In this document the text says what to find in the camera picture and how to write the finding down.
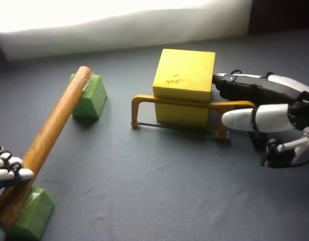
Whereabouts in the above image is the yellow wooden block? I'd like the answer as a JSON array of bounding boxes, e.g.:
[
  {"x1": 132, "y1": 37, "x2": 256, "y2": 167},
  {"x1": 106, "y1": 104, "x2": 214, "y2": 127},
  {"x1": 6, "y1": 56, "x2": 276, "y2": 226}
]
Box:
[{"x1": 152, "y1": 49, "x2": 217, "y2": 127}]

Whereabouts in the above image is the grey table cloth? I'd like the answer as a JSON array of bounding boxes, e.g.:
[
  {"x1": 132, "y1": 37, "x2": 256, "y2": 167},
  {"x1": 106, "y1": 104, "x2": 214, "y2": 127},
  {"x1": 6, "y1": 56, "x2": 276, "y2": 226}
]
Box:
[{"x1": 0, "y1": 27, "x2": 309, "y2": 241}]

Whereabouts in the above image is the white backdrop cloth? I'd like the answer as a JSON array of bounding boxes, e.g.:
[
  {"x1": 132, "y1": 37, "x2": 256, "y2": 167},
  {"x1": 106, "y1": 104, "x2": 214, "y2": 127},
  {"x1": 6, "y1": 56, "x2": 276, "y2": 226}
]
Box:
[{"x1": 0, "y1": 0, "x2": 253, "y2": 62}]

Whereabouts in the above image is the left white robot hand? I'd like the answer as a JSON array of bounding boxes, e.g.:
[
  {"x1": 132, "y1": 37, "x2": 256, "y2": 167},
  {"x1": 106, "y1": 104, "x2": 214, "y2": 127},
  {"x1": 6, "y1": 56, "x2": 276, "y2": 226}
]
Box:
[{"x1": 0, "y1": 143, "x2": 35, "y2": 191}]

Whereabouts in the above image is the orange frame hacksaw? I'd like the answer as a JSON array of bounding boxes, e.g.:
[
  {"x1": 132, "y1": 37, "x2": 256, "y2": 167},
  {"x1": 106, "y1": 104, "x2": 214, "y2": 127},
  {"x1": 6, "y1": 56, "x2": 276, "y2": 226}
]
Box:
[{"x1": 130, "y1": 94, "x2": 268, "y2": 151}]

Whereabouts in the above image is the green support block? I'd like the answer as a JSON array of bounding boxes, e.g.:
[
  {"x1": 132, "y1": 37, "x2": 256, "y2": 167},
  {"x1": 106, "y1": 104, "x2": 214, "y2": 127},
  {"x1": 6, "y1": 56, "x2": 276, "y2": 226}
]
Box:
[
  {"x1": 68, "y1": 72, "x2": 108, "y2": 120},
  {"x1": 0, "y1": 187, "x2": 56, "y2": 240}
]

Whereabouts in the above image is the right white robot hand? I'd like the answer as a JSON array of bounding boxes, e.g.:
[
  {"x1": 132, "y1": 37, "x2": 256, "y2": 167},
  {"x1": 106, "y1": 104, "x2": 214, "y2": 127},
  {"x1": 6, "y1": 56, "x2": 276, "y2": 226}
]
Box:
[{"x1": 211, "y1": 70, "x2": 309, "y2": 134}]

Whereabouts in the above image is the wooden rod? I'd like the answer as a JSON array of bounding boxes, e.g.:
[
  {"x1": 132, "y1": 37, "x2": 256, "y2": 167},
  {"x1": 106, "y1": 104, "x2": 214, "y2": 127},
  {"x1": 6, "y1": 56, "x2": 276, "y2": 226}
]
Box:
[{"x1": 0, "y1": 66, "x2": 93, "y2": 226}]

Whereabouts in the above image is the black backdrop cloth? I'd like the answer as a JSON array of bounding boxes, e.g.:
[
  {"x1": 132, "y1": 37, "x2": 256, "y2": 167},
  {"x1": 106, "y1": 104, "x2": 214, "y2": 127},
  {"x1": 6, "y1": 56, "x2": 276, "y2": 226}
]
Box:
[{"x1": 248, "y1": 0, "x2": 309, "y2": 35}]

